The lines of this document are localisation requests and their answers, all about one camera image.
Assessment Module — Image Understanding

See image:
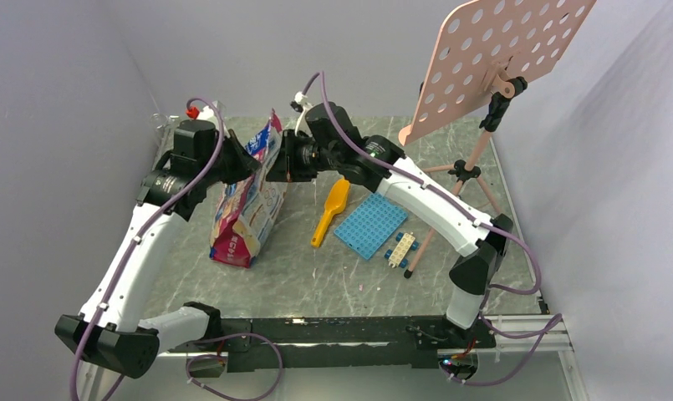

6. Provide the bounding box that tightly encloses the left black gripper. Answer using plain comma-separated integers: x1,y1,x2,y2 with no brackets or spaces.
200,129,263,187

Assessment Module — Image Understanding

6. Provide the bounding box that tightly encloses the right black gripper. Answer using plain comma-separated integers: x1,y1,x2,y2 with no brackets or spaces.
265,129,342,182

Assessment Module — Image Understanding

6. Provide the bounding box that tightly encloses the pet food bag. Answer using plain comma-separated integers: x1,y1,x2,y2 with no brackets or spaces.
209,112,287,268

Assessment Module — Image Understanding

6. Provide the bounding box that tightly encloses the yellow plastic scoop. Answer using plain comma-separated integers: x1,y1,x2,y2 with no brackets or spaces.
310,178,350,248

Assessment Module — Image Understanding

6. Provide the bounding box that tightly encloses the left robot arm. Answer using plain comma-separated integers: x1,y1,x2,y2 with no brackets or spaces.
54,117,260,378

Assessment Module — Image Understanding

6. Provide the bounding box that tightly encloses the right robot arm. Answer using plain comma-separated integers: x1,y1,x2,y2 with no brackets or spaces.
266,102,512,348

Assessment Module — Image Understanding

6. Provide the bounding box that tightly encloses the clear glass cup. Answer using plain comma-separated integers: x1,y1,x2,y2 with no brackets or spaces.
149,113,171,130

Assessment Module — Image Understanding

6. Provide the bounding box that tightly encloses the blue building block plate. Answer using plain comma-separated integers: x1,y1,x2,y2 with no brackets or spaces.
334,193,408,260

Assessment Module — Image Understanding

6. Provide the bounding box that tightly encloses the beige blue toy block car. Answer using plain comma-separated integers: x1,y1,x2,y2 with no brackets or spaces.
385,232,420,268

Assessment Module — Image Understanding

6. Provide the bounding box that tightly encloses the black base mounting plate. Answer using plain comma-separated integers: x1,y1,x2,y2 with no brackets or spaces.
204,315,497,373

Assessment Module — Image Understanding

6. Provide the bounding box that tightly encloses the pink perforated music stand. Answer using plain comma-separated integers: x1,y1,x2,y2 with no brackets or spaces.
397,0,598,280

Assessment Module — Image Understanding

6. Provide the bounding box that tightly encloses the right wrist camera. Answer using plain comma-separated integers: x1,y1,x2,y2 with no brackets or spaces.
290,92,313,136

